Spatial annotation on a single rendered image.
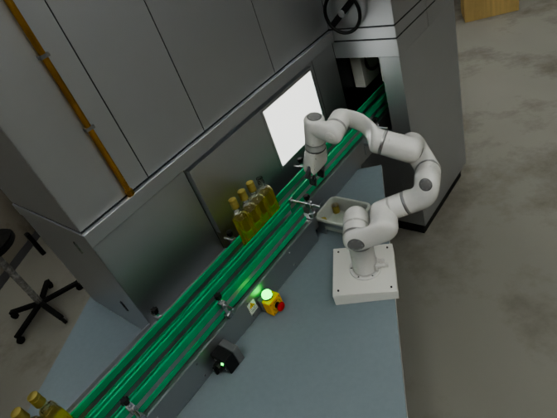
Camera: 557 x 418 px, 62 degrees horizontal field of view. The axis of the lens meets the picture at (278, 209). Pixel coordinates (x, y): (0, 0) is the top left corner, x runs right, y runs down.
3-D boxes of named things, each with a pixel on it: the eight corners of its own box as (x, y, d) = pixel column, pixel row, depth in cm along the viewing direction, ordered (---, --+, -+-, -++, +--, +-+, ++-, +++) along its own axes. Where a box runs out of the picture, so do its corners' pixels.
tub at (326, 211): (336, 208, 229) (331, 195, 224) (375, 217, 215) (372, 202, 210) (317, 231, 220) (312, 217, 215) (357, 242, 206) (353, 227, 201)
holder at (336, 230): (326, 207, 232) (323, 195, 228) (375, 218, 215) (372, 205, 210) (308, 229, 223) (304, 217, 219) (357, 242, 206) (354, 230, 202)
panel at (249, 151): (322, 123, 252) (306, 65, 232) (327, 124, 250) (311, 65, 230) (216, 231, 206) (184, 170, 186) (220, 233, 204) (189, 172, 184)
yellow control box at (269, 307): (272, 298, 196) (266, 288, 191) (285, 304, 191) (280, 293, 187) (262, 311, 192) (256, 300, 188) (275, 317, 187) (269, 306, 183)
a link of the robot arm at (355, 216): (372, 230, 178) (367, 200, 168) (373, 256, 169) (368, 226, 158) (347, 232, 181) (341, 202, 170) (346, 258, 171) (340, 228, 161)
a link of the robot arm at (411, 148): (372, 179, 155) (379, 166, 168) (434, 198, 150) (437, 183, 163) (386, 133, 148) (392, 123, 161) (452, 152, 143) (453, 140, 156)
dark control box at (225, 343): (230, 350, 181) (223, 337, 176) (245, 357, 176) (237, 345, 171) (217, 366, 177) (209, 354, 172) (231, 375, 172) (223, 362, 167)
